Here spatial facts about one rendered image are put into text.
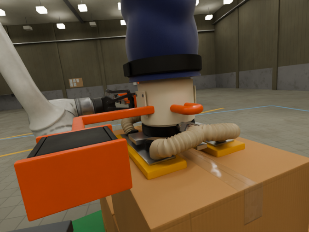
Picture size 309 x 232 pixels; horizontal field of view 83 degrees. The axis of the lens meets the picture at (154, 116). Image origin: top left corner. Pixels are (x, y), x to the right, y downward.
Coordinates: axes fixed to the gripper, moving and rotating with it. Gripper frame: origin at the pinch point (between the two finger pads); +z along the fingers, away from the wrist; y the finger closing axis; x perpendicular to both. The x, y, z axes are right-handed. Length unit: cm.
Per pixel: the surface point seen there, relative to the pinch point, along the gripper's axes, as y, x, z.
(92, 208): 107, -93, -26
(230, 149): 11.7, 43.5, 6.4
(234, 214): 17, 55, -6
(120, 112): -1.1, 30.4, -17.3
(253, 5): -409, -733, 1157
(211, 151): 11.7, 41.2, 2.3
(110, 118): 0.0, 30.3, -20.1
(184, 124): 3.9, 37.4, -3.1
